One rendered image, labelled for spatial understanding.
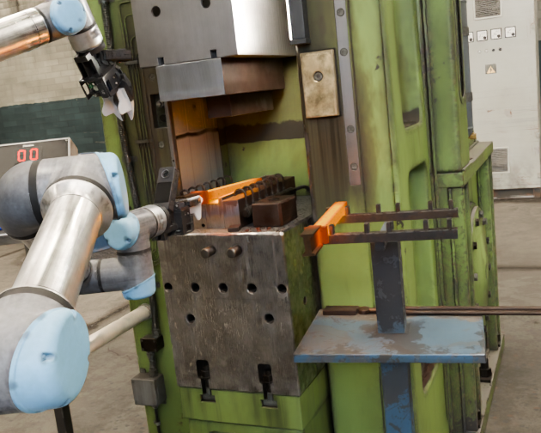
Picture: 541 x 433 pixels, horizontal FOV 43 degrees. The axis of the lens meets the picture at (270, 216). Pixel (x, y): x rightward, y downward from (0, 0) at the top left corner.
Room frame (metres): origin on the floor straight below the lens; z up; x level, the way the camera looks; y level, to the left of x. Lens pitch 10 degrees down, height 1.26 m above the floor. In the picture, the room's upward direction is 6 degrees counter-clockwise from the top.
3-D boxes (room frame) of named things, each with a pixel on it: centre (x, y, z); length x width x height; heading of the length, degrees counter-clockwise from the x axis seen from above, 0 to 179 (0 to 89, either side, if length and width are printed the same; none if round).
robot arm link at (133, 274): (1.49, 0.33, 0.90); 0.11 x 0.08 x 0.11; 89
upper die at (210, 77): (2.05, 0.09, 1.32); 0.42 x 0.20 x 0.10; 156
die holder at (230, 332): (2.03, 0.03, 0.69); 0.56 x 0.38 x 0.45; 156
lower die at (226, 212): (2.05, 0.09, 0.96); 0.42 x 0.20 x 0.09; 156
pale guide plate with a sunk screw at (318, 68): (1.84, -0.17, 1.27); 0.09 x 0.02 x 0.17; 66
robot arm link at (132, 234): (1.49, 0.31, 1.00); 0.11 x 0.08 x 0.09; 156
